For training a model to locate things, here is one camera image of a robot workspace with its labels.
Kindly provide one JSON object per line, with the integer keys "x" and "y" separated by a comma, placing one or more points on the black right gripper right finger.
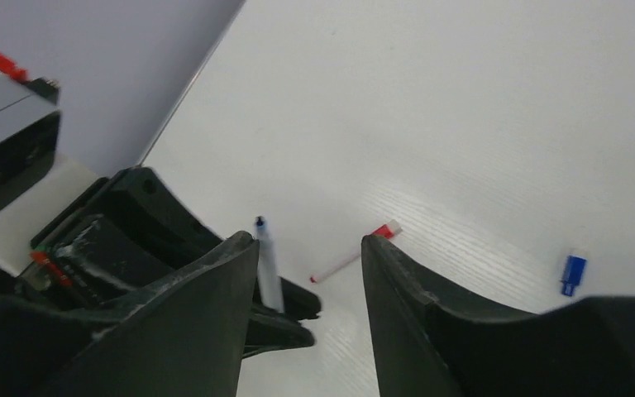
{"x": 433, "y": 337}

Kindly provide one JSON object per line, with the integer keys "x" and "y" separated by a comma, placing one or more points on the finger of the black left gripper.
{"x": 269, "y": 330}

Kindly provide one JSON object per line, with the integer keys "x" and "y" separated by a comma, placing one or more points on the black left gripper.
{"x": 95, "y": 237}

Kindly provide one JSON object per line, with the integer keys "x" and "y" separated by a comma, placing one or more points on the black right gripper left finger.
{"x": 180, "y": 336}

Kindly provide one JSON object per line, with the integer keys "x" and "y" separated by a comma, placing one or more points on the white blue marker pen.
{"x": 271, "y": 292}

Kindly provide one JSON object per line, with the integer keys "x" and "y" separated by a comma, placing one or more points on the white red marker pen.
{"x": 341, "y": 261}

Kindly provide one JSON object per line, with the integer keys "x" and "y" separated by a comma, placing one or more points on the blue pen cap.
{"x": 573, "y": 272}

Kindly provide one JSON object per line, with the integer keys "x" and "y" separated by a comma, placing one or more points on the red pen cap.
{"x": 388, "y": 230}

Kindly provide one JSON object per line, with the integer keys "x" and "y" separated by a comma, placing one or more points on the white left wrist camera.
{"x": 30, "y": 120}

